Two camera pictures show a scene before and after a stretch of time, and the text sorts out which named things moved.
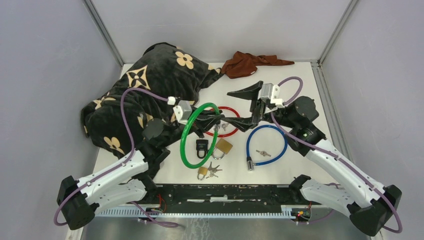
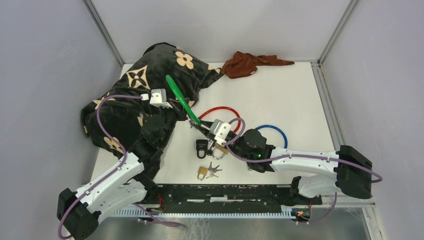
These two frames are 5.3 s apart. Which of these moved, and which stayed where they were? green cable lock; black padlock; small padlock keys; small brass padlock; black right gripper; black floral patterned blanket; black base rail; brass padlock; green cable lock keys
Moved: green cable lock; black right gripper; green cable lock keys
Stayed: small padlock keys; brass padlock; small brass padlock; black base rail; black padlock; black floral patterned blanket
